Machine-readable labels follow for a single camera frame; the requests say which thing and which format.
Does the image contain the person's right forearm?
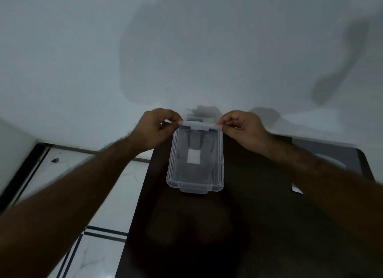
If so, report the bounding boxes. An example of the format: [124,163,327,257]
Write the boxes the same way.
[260,133,383,259]

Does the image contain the person's right hand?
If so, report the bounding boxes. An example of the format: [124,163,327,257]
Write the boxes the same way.
[217,110,271,156]

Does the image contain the person's left hand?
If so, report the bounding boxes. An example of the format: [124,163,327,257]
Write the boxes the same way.
[129,108,184,156]

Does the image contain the person's left forearm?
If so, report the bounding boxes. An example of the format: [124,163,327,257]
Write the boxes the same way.
[0,134,142,278]

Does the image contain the clear plastic container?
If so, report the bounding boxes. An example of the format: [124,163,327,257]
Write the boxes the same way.
[166,121,225,195]

